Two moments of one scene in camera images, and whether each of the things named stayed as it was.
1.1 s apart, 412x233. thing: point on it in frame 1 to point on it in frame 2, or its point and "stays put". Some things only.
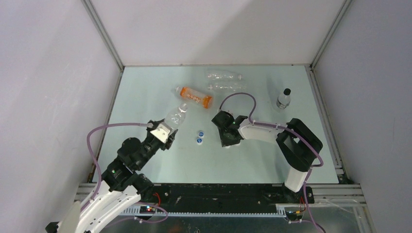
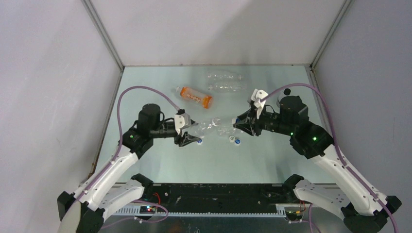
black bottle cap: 287,91 stays put
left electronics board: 146,209 stays put
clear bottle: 221,76 stays put
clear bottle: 176,118 to 202,128
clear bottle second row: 231,87 stays put
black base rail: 223,196 stays put
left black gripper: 169,141 to 186,139
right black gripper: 226,142 to 252,112
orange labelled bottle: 205,100 stays put
